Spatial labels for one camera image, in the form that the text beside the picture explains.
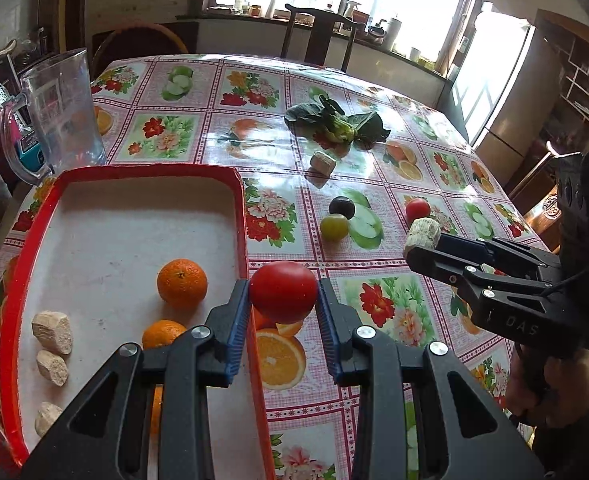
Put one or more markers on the white thermos jug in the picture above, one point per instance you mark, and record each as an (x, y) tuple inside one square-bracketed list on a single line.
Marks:
[(393, 35)]

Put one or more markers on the white cup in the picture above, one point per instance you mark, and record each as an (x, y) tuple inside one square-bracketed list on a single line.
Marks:
[(414, 55)]

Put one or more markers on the large red tomato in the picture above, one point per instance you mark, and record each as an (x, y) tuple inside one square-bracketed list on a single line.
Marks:
[(283, 292)]

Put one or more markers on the leafy green vegetable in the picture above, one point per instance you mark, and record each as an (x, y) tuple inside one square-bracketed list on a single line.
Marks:
[(369, 127)]

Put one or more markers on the beige root chunk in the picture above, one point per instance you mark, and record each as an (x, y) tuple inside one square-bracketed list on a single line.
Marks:
[(323, 164)]

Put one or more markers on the wooden shelf unit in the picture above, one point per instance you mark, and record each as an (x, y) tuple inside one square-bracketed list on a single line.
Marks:
[(584, 70)]

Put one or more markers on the person's right hand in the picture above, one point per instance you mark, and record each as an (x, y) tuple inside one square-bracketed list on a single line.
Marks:
[(564, 390)]

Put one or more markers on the refrigerator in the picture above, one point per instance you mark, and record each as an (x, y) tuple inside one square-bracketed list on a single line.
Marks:
[(519, 110)]

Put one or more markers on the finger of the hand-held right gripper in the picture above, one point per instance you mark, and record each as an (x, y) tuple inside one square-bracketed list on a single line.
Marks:
[(449, 267), (504, 255)]

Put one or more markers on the white spray bottle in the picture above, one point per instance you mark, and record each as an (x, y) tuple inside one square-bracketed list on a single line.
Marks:
[(351, 10)]

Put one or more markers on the wicker chair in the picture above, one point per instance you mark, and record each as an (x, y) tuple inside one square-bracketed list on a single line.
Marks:
[(139, 25)]

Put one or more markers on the small jar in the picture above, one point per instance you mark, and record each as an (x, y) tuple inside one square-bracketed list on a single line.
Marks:
[(255, 9)]

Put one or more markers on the small orange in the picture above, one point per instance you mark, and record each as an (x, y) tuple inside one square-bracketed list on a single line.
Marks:
[(156, 410)]

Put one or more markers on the dark plum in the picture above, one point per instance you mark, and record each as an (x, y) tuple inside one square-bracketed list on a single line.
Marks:
[(342, 205)]

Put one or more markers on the brown wooden armchair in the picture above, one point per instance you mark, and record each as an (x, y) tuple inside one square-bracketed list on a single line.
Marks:
[(549, 205)]

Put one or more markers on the small red tomato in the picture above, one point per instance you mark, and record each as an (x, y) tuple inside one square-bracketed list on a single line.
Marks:
[(417, 208)]

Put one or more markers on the red tray with white inside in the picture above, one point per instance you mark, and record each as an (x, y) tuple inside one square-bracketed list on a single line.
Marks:
[(124, 230)]

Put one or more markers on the green round fruit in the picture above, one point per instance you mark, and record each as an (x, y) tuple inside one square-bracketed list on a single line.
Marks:
[(334, 227)]

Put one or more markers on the dark kettle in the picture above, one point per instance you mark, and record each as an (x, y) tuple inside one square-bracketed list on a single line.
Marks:
[(377, 32)]

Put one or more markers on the dark wooden chair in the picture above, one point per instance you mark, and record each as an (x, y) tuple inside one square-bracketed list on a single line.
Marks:
[(319, 40)]

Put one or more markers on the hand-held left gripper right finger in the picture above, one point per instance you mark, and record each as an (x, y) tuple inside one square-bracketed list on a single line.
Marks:
[(327, 330)]

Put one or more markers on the clear plastic pitcher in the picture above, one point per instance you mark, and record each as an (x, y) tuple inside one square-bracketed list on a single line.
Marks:
[(64, 110)]

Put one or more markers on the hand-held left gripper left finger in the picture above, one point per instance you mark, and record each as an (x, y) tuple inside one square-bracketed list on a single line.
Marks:
[(238, 330)]

